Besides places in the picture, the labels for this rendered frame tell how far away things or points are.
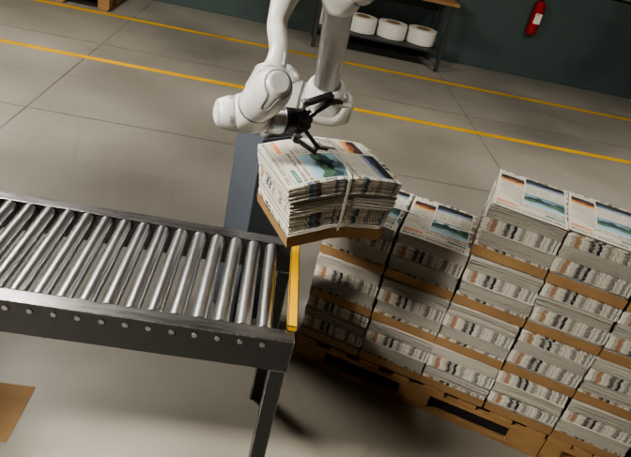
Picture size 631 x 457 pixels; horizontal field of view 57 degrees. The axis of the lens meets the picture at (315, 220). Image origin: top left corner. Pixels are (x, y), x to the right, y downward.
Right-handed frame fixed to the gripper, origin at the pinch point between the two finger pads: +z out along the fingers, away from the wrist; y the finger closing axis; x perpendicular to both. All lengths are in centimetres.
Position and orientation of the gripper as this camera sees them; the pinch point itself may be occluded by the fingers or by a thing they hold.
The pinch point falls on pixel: (341, 126)
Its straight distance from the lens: 186.9
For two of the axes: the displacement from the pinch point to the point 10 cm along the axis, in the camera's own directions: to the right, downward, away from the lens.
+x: 3.8, 5.6, -7.4
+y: -2.8, 8.3, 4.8
